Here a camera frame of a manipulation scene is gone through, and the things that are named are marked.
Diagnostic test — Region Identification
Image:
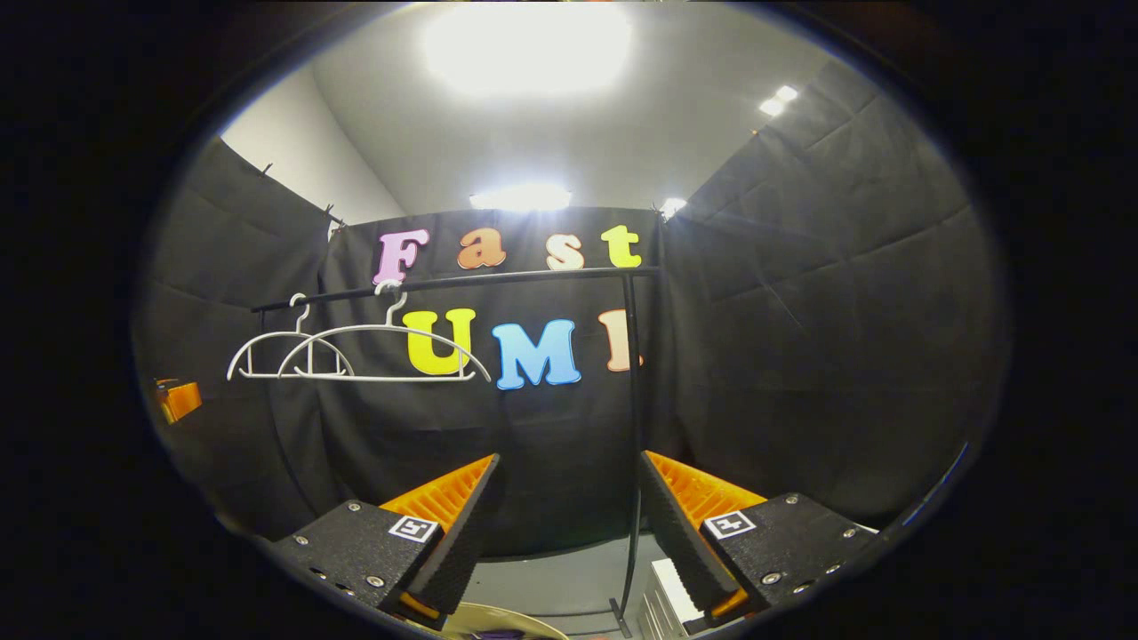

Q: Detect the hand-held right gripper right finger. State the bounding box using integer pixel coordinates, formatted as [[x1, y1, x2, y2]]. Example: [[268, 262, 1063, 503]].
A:
[[638, 450, 881, 628]]

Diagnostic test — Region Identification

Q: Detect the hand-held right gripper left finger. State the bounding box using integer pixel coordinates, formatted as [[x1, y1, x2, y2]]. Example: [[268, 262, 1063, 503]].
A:
[[267, 453, 503, 630]]

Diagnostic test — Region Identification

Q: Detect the beige laundry hamper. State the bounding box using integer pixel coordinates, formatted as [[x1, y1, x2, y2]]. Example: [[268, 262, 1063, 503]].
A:
[[440, 602, 570, 640]]

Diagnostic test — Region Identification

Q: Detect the white clothes hanger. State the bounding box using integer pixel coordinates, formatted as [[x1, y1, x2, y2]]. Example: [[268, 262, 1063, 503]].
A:
[[277, 280, 492, 383], [227, 293, 355, 381]]

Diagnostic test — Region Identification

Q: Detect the black clothes rack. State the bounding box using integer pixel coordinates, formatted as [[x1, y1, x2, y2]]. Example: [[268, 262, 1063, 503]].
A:
[[251, 265, 663, 639]]

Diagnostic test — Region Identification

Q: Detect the white storage box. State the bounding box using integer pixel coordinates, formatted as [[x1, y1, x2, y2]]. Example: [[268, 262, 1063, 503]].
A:
[[638, 558, 712, 639]]

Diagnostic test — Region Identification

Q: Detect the black backdrop cloth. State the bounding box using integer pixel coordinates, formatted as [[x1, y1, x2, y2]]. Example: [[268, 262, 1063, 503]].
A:
[[133, 62, 1010, 556]]

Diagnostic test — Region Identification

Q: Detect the long ceiling light strip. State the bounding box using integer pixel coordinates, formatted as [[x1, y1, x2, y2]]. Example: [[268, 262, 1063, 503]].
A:
[[469, 184, 573, 212]]

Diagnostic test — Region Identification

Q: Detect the large ceiling light panel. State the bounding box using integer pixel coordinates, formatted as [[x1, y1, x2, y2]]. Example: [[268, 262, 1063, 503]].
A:
[[425, 4, 634, 94]]

